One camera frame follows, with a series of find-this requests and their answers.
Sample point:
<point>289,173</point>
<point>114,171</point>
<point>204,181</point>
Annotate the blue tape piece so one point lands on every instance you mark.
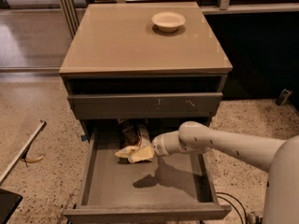
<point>83,138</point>

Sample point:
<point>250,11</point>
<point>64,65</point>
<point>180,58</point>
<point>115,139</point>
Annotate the grey drawer cabinet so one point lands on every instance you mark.
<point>118,50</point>

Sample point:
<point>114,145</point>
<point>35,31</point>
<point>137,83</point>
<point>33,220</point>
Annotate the white paper bowl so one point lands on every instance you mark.
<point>168,22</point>

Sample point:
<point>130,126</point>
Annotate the black panel at corner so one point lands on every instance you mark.
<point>9,201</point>

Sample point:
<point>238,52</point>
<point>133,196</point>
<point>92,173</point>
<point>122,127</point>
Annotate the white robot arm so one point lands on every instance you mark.
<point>279,158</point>

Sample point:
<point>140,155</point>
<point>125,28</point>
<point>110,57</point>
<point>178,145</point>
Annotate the grey metal bar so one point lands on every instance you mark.
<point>22,154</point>

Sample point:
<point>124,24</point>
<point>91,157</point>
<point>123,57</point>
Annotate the white power strip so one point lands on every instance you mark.
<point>255,218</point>

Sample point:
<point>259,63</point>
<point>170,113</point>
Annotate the small grey device on floor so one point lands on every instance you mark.
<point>283,97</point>

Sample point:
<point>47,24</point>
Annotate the brown chip bag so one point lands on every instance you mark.
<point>133,132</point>

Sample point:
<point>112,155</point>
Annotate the closed grey top drawer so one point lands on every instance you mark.
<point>140,106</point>

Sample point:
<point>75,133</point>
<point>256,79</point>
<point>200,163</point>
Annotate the open grey middle drawer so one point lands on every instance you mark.
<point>173,188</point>

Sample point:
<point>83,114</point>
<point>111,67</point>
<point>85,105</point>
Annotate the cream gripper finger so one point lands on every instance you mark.
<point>143,154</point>
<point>126,152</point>

